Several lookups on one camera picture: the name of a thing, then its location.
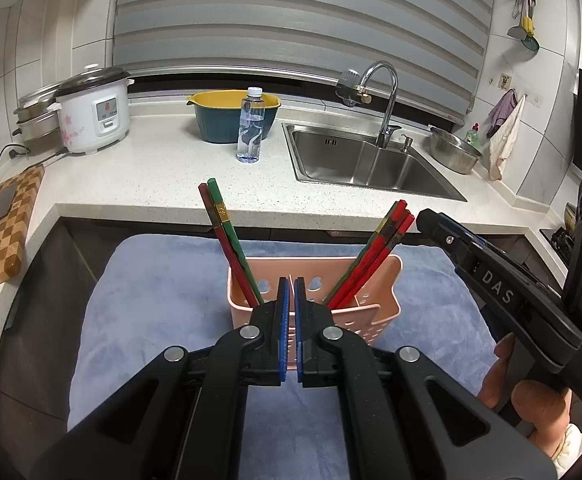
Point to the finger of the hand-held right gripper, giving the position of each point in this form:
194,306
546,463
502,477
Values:
446,237
478,242

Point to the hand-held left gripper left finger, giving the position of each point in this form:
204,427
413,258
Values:
283,325

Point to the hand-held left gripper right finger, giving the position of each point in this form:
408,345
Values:
299,325

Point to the pink perforated utensil basket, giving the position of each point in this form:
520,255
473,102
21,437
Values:
366,320

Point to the dark red chopstick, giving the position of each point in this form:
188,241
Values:
371,260
232,255

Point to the thick green chopstick gold band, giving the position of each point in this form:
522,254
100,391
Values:
243,255

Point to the thin green chopstick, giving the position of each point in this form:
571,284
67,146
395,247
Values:
363,257

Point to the person's right hand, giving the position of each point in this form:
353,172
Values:
543,405

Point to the black cooktop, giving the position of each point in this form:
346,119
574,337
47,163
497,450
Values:
561,242

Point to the stainless steel bowl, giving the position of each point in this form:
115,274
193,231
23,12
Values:
453,152

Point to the cream hanging towel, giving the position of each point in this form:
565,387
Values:
503,152

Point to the sink soap dispenser nozzle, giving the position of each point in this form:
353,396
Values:
407,143

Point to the green dish soap bottle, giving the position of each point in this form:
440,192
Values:
472,136

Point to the stainless steel sink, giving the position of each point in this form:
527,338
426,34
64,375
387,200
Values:
361,165

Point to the purple hanging cloth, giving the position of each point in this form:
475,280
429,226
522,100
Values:
501,112

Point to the blue plush mat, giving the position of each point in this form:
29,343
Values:
146,310

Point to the chrome faucet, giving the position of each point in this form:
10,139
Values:
388,105

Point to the clear water bottle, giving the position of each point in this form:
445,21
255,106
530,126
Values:
249,130

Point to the green hanging ladle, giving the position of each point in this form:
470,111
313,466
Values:
532,42

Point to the grey hanging spatula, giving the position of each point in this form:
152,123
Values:
516,30

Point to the yellow strainer bowl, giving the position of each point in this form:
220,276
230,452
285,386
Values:
221,97

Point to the grey striped window blind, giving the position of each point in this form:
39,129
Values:
296,25

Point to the checkered wooden cutting board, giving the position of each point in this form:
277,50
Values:
16,240

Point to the white rice cooker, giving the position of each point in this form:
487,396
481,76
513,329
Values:
96,110

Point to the steel steamer pot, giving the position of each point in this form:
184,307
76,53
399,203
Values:
36,120

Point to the small patterned wall sticker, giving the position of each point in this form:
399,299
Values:
506,81

